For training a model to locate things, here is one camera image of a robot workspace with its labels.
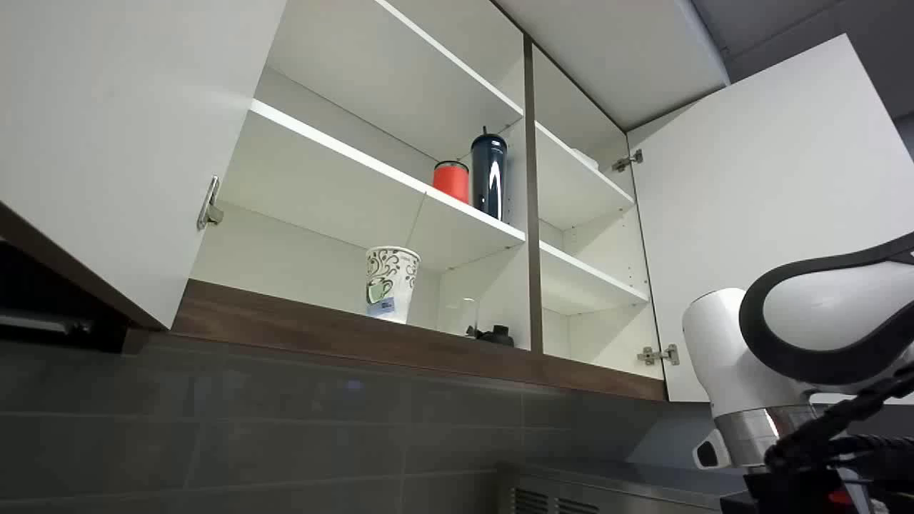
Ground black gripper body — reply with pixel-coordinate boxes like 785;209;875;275
753;437;882;514

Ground red cup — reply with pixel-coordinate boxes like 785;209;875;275
431;157;474;205

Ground black box device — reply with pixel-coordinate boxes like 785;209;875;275
720;487;760;514

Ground white cabinet door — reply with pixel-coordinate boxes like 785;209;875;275
0;0;288;332
631;30;914;407

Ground small black object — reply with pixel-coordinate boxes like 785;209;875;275
467;323;518;347

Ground dark blue tumbler bottle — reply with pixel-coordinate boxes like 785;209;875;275
468;126;513;222

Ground white wall cabinet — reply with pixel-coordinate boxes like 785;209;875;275
174;0;731;403

